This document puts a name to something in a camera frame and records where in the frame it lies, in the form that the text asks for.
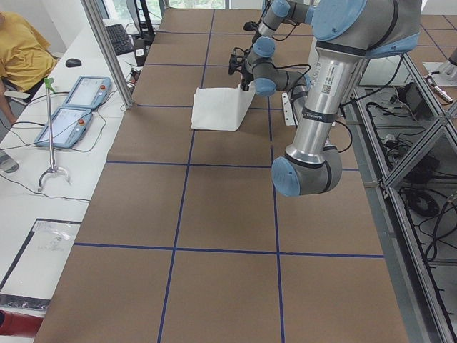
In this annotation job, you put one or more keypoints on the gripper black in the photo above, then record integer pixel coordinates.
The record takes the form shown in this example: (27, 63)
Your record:
(245, 77)
(258, 34)

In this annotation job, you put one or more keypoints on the white long-sleeve printed shirt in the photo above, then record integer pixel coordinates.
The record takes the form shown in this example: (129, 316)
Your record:
(221, 109)

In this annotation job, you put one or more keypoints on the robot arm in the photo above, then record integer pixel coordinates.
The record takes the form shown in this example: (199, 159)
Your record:
(276, 12)
(346, 32)

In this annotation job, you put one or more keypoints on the white pillar with base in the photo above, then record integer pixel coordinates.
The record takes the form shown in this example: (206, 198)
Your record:
(288, 110)

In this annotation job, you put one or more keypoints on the black keyboard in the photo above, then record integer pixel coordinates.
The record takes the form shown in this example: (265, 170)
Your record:
(119, 38)

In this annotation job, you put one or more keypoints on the blue teach pendant far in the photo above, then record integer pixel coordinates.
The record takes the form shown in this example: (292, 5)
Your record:
(88, 92)

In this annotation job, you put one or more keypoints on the blue teach pendant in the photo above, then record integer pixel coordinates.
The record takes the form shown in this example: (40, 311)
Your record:
(69, 125)
(88, 92)

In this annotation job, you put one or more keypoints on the brown table mat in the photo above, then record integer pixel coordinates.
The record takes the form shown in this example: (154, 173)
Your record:
(185, 238)

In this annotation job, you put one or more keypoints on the black computer mouse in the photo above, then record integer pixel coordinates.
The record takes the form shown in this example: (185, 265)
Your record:
(73, 62)

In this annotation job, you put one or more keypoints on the blue teach pendant near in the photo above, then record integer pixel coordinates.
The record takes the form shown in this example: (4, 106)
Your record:
(69, 125)

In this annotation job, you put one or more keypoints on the metal reacher grabber tool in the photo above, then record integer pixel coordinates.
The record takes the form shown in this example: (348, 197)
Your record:
(53, 168)

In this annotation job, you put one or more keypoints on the person in yellow shirt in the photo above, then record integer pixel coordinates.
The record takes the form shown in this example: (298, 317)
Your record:
(25, 56)

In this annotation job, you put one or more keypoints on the clear plastic bag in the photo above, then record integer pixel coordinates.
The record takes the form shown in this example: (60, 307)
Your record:
(30, 281)

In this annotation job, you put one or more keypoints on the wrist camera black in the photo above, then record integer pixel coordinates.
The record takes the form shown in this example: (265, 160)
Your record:
(252, 26)
(237, 61)

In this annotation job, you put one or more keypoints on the aluminium frame post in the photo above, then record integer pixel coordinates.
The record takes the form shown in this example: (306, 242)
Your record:
(97, 25)

